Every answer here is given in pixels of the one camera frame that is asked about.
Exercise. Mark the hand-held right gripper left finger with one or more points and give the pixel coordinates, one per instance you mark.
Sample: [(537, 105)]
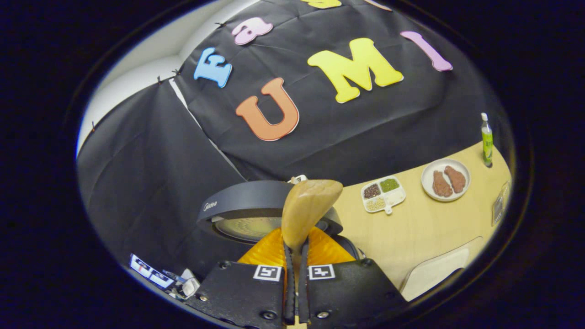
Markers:
[(289, 292)]

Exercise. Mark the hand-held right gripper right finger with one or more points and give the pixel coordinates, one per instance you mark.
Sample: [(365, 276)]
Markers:
[(304, 292)]

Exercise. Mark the wooden spoon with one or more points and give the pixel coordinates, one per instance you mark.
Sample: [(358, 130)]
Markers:
[(311, 201)]

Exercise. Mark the dark grey rice cooker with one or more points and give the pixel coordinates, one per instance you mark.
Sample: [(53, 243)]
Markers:
[(242, 201)]

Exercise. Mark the clear chopstick holder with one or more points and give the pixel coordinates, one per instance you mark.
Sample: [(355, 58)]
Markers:
[(498, 208)]

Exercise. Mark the beige rice tray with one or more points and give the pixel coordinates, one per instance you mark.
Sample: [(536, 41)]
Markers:
[(434, 272)]

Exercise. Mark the white device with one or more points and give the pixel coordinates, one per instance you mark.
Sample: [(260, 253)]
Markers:
[(188, 285)]

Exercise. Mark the white divided grain tray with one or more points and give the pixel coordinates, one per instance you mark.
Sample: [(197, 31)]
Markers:
[(395, 196)]

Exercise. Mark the blue-edged printed cards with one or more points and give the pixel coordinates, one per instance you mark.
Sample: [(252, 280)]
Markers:
[(148, 269)]

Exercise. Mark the white round plate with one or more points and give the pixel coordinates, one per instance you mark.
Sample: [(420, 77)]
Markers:
[(427, 176)]

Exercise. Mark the brown meat piece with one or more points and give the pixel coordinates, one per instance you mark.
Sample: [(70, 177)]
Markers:
[(441, 184), (456, 178)]

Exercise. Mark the black backdrop cloth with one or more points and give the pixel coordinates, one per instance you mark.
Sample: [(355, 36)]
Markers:
[(151, 183)]

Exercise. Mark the green drink bottle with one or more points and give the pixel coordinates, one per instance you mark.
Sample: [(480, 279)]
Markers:
[(487, 141)]

